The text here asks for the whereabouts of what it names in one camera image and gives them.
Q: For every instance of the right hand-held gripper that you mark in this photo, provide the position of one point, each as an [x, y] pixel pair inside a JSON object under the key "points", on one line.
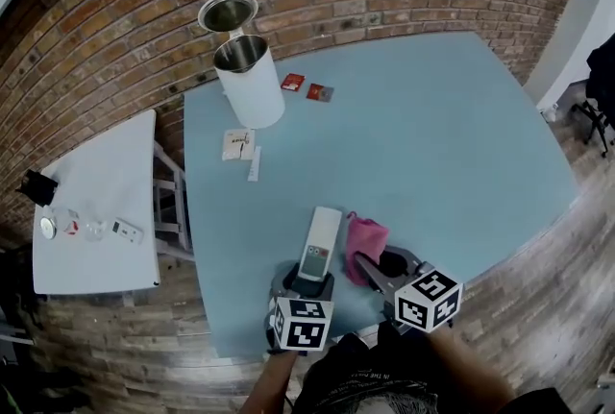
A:
{"points": [[427, 301]]}

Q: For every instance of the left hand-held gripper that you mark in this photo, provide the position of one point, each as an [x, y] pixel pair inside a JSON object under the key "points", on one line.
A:
{"points": [[302, 325]]}

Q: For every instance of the pink cloth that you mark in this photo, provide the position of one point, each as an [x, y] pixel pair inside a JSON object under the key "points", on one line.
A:
{"points": [[365, 239]]}

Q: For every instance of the person's right forearm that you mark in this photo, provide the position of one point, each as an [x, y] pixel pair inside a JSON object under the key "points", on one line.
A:
{"points": [[466, 369]]}

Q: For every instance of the person's left forearm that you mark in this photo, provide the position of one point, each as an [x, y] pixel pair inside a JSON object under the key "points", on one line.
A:
{"points": [[271, 383]]}

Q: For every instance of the person's black printed t-shirt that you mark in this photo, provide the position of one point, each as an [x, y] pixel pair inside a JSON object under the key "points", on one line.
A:
{"points": [[346, 378]]}

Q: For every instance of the white stick packet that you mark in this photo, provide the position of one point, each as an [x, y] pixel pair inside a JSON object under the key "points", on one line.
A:
{"points": [[254, 163]]}

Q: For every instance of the white printed sachet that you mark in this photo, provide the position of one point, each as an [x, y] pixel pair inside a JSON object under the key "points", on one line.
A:
{"points": [[238, 144]]}

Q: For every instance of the red and grey sachet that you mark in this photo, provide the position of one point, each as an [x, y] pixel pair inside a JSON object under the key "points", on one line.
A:
{"points": [[320, 93]]}

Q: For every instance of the white electric kettle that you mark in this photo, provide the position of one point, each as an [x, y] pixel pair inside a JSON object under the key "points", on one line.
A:
{"points": [[252, 90]]}

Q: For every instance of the clear plastic cup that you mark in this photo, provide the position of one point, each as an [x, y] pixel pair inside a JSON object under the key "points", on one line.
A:
{"points": [[95, 231]]}

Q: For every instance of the white side table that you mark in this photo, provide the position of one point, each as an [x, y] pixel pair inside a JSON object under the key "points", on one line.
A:
{"points": [[110, 172]]}

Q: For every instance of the round silver tin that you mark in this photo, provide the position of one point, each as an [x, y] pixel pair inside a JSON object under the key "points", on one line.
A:
{"points": [[48, 228]]}

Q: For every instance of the black chair with jacket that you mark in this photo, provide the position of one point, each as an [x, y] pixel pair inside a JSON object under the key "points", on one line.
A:
{"points": [[600, 85]]}

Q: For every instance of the black pouch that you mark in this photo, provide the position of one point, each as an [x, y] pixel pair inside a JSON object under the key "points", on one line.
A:
{"points": [[38, 187]]}

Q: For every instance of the black office chair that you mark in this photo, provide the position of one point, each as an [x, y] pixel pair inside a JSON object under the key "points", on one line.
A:
{"points": [[17, 292]]}

